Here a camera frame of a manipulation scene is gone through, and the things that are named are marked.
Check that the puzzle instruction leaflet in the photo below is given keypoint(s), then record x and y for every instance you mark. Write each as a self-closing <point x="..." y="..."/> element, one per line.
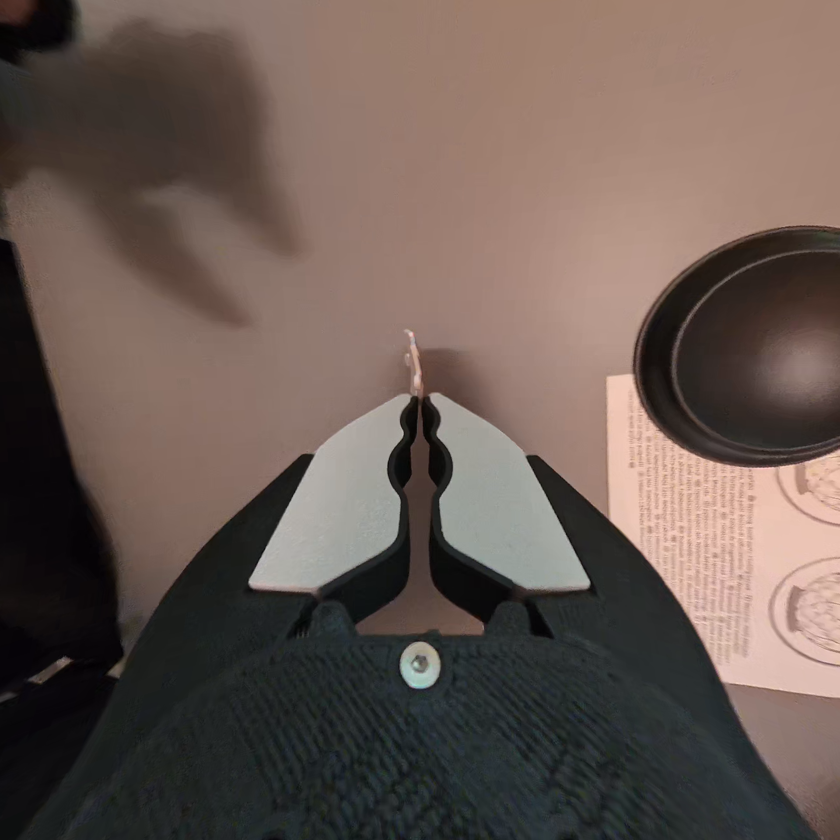
<point x="689" y="538"/>

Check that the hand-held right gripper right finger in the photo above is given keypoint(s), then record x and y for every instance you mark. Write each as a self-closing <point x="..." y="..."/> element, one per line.
<point x="512" y="518"/>

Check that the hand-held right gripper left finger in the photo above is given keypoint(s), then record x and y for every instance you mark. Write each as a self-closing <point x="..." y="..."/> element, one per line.
<point x="328" y="518"/>

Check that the person's black-clothed body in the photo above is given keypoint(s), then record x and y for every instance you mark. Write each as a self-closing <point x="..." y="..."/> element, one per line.
<point x="46" y="492"/>

